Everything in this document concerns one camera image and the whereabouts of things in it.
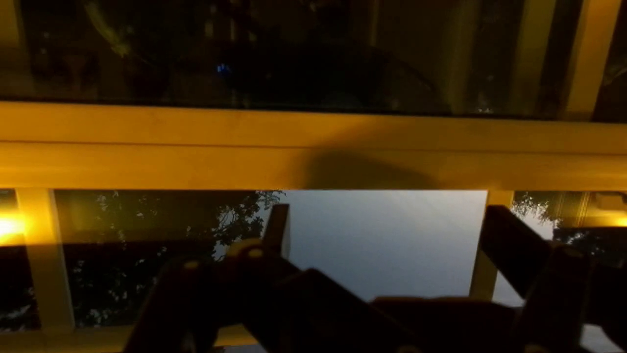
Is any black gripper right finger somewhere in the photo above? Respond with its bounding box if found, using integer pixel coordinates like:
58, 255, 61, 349
481, 206, 551, 296

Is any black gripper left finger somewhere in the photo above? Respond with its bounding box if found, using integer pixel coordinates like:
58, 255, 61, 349
261, 204, 291, 257

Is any white framed window sash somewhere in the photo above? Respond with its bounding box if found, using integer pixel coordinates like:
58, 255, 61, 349
0, 0, 627, 353

